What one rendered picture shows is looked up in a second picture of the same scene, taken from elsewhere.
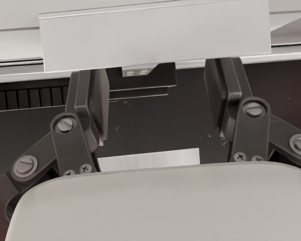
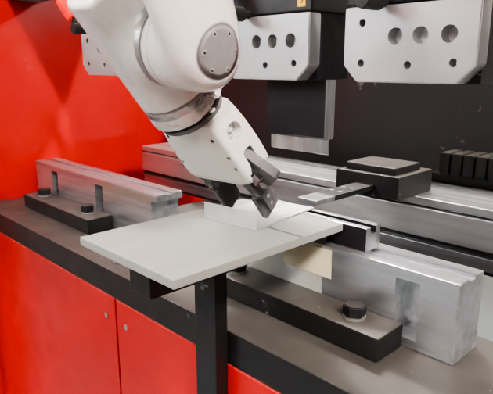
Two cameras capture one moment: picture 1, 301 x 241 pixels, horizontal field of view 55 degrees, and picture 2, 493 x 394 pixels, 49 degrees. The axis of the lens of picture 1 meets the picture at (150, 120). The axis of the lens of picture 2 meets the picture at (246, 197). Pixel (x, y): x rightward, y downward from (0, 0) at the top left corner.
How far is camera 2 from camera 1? 0.58 m
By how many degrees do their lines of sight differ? 45
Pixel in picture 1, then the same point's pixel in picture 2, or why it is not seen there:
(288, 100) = not seen: hidden behind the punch
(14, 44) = (302, 227)
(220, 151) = not seen: hidden behind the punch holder
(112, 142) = (489, 91)
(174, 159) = (282, 143)
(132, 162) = (300, 146)
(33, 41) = (292, 225)
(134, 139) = (461, 92)
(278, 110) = not seen: hidden behind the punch
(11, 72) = not seen: outside the picture
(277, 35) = (276, 186)
